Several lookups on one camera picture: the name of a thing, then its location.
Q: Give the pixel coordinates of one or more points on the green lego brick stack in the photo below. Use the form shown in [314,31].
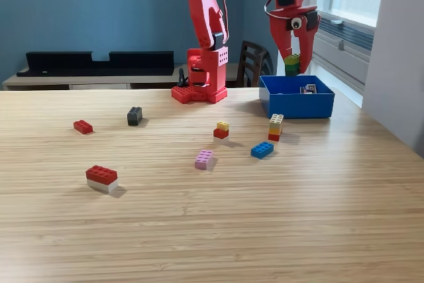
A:
[292,66]

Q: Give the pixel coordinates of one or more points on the small yellow toy digger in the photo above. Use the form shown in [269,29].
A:
[307,89]

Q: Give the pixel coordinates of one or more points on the yellow red white brick stack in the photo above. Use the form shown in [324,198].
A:
[221,132]

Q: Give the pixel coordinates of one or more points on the blue plastic bin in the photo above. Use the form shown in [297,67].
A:
[298,105]

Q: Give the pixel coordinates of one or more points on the blue lego brick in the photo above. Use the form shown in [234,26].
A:
[261,149]

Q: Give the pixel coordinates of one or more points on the pink lego brick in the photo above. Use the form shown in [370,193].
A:
[203,159]

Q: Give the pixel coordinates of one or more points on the dark grey lego brick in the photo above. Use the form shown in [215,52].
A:
[134,116]

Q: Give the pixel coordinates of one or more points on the small red lego brick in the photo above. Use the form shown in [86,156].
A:
[83,126]

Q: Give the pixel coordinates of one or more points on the dark wooden chair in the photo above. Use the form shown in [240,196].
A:
[253,46]

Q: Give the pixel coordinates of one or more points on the grey window vent grille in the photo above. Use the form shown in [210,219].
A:
[354,34]

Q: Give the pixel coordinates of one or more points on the beige orange red brick stack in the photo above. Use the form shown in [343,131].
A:
[275,127]

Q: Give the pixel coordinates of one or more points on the pale wooden sideboard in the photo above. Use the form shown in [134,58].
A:
[160,79]

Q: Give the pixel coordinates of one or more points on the red and white brick stack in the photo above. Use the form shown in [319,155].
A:
[101,177]

